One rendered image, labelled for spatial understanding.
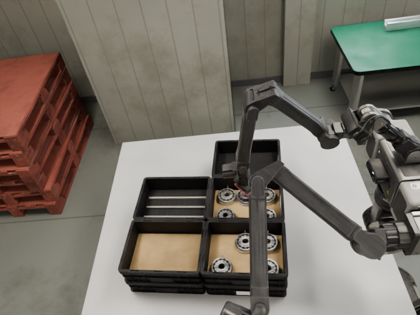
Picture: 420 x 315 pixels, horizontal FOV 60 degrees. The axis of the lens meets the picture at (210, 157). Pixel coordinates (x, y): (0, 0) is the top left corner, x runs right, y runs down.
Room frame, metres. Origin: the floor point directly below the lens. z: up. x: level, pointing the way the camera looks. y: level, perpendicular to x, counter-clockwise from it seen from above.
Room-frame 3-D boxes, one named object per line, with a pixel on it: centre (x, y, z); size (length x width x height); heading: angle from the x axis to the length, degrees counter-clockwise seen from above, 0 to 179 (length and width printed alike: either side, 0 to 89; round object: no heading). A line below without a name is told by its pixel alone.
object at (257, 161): (1.51, -0.22, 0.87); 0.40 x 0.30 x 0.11; 78
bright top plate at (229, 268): (0.87, 0.03, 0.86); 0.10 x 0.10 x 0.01
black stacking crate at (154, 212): (1.30, 0.24, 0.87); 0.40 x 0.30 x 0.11; 78
